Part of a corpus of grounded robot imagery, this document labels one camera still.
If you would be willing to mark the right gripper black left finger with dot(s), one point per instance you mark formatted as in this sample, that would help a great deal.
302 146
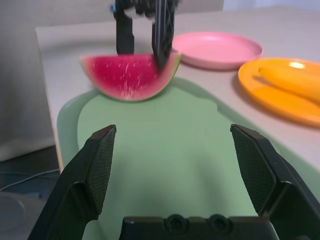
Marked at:
82 180

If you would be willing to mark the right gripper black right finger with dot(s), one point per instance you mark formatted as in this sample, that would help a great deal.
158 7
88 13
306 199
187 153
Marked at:
270 175

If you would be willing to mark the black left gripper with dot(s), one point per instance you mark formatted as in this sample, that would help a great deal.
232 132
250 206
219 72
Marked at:
145 7

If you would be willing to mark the red watermelon slice toy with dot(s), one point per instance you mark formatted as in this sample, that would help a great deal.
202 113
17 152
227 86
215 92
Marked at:
125 77

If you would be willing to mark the yellow toy banana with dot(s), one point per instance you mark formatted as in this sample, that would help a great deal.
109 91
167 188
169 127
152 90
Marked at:
295 82

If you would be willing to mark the pink plastic plate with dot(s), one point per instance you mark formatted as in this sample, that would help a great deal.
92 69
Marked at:
215 50

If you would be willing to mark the yellow plastic plate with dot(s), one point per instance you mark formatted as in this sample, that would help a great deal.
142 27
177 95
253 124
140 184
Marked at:
275 102

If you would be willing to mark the green cutting board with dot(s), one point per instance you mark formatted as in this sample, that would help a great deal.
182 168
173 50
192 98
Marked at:
170 155

